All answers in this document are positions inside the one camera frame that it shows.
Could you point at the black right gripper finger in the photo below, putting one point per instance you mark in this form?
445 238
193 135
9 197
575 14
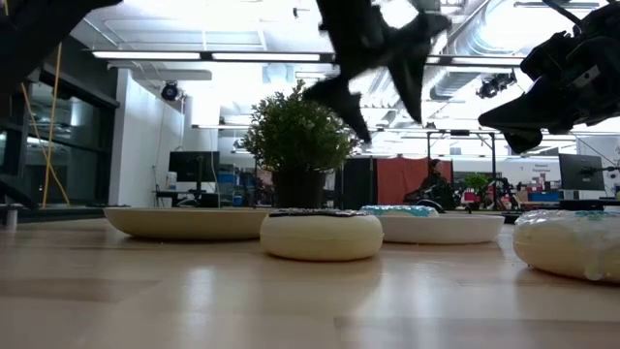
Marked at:
504 126
525 104

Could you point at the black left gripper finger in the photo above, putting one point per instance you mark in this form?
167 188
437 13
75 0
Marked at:
341 99
414 63

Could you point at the large blue frosted donut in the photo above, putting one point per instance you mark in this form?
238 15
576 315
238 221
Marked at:
397 211

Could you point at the large white frosted donut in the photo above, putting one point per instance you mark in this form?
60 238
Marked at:
567 247

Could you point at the large chocolate sprinkled donut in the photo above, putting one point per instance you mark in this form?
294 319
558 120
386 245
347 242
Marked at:
319 237

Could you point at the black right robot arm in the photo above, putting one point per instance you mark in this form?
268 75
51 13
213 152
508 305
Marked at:
603 19

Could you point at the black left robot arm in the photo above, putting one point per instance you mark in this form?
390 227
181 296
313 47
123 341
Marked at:
29 34

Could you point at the black ceiling spotlight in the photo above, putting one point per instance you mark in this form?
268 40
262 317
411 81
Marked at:
491 87

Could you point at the green potted plant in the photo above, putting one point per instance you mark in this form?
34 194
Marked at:
295 136

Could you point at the small green background plant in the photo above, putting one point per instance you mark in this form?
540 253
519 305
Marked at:
477 182

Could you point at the black computer monitor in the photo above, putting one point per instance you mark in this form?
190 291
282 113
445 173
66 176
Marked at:
194 166
581 172

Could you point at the blue storage bin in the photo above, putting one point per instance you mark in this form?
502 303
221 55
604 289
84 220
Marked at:
542 196

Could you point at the black partition screen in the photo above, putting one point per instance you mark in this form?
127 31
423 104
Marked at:
358 184

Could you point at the person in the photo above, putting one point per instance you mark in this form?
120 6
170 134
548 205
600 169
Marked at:
436 186

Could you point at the orange partition screen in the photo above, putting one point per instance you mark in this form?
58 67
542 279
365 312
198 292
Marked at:
397 179

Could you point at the white round plate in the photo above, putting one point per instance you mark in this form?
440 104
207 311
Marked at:
445 230

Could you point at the round black ceiling fixture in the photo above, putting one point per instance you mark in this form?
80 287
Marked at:
170 91

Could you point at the beige round plate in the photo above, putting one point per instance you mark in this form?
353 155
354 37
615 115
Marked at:
184 224

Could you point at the long ceiling light fixture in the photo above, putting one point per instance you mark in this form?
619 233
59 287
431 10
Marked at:
145 55

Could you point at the black aluminium table frame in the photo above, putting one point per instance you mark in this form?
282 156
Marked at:
14 194

